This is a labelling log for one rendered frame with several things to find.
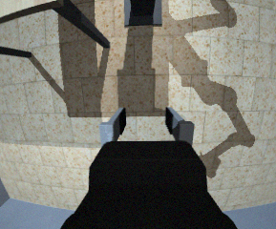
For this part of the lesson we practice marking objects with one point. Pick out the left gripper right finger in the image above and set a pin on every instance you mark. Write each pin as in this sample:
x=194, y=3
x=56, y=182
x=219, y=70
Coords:
x=183, y=132

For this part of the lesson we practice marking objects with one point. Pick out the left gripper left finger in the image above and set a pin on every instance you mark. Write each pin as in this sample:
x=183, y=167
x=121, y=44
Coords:
x=109, y=132

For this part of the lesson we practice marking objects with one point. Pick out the wooden table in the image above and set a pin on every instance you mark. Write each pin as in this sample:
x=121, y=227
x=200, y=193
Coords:
x=80, y=21

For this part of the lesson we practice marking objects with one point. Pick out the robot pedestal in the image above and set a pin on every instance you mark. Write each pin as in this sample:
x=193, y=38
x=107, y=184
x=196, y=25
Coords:
x=142, y=12

